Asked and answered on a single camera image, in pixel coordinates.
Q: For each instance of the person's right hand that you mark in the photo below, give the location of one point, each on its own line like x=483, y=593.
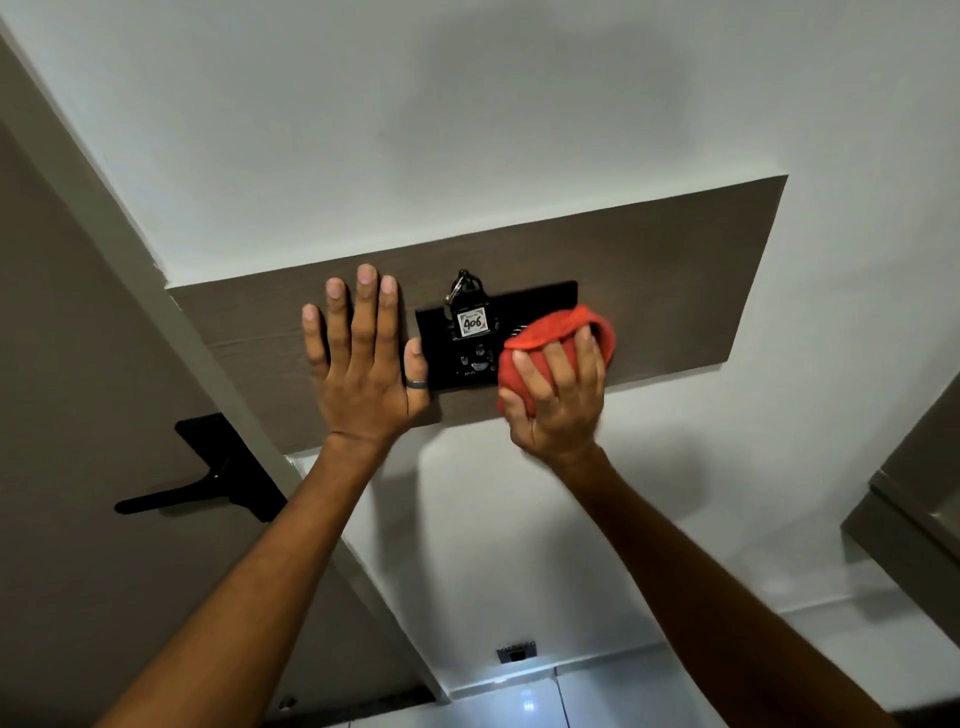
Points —
x=562, y=420

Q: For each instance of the person's left hand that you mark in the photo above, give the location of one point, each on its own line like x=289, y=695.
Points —
x=364, y=390

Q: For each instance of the person's right middle finger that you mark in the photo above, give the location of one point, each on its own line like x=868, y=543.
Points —
x=561, y=364

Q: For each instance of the person's left middle finger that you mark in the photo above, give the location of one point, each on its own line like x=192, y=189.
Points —
x=364, y=307

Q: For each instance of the person's left little finger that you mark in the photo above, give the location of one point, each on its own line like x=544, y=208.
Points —
x=315, y=337

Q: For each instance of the person's left thumb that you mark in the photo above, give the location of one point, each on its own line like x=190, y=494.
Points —
x=416, y=364

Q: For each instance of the person's right thumb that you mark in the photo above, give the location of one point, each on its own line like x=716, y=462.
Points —
x=514, y=412

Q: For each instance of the red cleaning cloth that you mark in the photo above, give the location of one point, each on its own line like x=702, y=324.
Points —
x=547, y=330

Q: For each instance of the person's right forearm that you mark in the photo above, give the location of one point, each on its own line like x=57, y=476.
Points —
x=697, y=592

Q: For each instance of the person's left forearm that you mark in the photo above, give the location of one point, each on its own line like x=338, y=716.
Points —
x=247, y=600

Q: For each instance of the black key tag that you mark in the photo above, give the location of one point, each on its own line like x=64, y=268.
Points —
x=471, y=322

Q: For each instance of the grey-brown door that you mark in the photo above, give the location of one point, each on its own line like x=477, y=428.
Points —
x=90, y=375

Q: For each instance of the grey-brown cabinet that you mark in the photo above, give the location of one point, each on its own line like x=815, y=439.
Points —
x=915, y=510

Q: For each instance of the black wall switch panel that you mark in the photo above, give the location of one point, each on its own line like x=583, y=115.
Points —
x=532, y=304

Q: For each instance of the brown wooden wall panel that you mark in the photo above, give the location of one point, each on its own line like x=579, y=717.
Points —
x=660, y=277

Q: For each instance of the wall power socket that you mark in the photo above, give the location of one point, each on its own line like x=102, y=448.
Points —
x=516, y=652

